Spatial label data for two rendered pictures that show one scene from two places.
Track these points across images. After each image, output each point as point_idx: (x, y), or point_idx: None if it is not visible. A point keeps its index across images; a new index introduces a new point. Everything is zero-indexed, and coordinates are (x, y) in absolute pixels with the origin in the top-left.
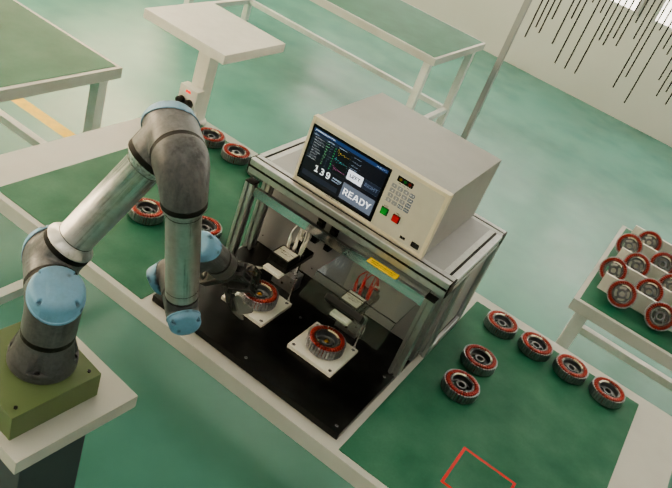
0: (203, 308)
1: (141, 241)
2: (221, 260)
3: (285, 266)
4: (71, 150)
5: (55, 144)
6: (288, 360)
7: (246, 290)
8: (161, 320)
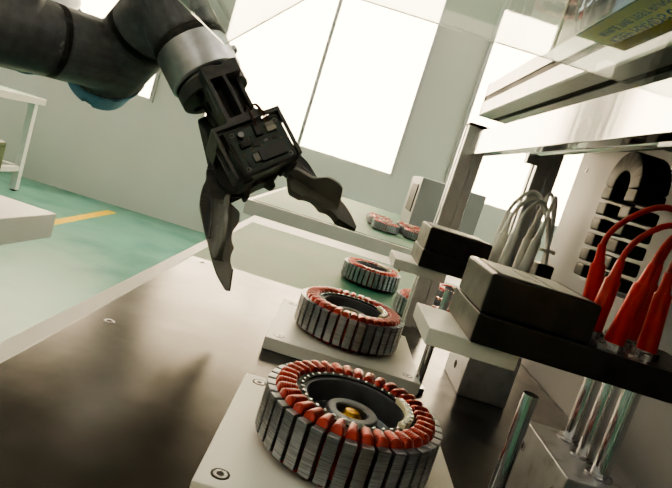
0: (222, 289)
1: (311, 275)
2: None
3: (425, 240)
4: (383, 259)
5: (374, 253)
6: (179, 389)
7: (211, 134)
8: (144, 272)
